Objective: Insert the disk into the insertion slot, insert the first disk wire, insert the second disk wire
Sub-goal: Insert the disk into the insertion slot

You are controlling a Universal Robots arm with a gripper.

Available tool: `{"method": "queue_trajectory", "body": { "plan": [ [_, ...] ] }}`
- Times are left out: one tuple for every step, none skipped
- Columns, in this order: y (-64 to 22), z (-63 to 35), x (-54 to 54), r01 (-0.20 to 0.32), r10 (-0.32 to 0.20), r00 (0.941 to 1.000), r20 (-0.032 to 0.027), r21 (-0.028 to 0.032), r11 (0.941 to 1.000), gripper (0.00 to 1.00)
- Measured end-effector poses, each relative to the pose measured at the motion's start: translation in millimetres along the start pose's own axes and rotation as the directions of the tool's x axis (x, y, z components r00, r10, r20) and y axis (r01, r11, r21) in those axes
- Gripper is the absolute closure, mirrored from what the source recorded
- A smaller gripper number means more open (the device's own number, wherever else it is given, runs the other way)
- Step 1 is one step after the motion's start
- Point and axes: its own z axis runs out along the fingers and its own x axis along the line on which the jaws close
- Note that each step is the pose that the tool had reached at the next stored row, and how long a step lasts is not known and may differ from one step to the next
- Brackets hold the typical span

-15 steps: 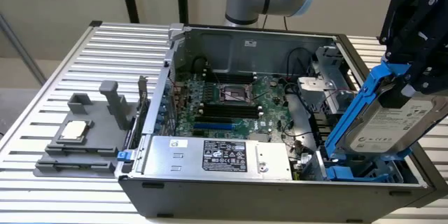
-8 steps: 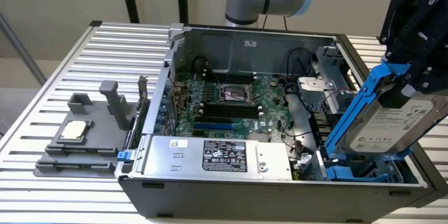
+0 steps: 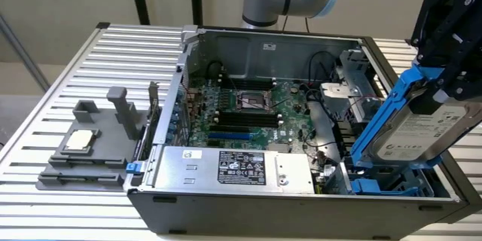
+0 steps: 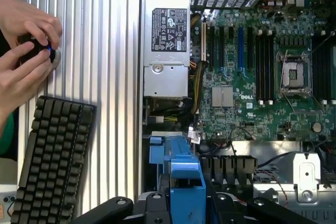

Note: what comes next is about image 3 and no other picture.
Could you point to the hard disk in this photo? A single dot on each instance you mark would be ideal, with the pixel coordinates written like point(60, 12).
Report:
point(410, 136)

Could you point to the metal disk bay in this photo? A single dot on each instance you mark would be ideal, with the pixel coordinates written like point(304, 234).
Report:
point(350, 97)

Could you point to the blue disk carrier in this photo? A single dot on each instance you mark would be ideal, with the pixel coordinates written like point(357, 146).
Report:
point(381, 186)

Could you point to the black RAM slot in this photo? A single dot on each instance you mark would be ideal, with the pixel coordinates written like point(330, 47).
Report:
point(248, 124)
point(250, 82)
point(248, 121)
point(250, 88)
point(248, 117)
point(250, 79)
point(250, 85)
point(248, 114)

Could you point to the black expansion slot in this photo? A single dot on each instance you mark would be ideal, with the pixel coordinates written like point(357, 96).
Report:
point(227, 128)

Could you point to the blue expansion slot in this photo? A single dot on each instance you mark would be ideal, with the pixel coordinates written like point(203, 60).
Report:
point(230, 136)

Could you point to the CPU socket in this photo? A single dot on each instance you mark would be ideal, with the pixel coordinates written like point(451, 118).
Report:
point(255, 100)

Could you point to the silver chipset heatsink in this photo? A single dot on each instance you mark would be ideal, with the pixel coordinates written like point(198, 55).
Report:
point(278, 148)

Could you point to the green motherboard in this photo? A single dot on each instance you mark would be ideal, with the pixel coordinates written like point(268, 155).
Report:
point(255, 122)

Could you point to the black open PC case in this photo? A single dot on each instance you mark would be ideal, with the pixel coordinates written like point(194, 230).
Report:
point(286, 210)

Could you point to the silver power supply unit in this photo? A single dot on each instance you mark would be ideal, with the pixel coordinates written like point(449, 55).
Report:
point(234, 167)

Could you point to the graphics card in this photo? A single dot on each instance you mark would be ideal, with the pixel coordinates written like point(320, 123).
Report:
point(154, 111)

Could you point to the blue case latch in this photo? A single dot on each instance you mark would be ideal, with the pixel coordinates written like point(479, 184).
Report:
point(134, 167)

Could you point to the grey parts rack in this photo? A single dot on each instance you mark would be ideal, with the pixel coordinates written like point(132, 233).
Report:
point(93, 145)

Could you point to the silver CPU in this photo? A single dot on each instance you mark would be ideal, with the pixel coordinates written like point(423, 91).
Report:
point(79, 139)

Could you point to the RAM stick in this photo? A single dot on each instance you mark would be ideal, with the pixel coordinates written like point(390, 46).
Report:
point(87, 179)

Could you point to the grey slanted metal pole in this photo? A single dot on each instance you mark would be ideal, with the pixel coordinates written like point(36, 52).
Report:
point(23, 52)

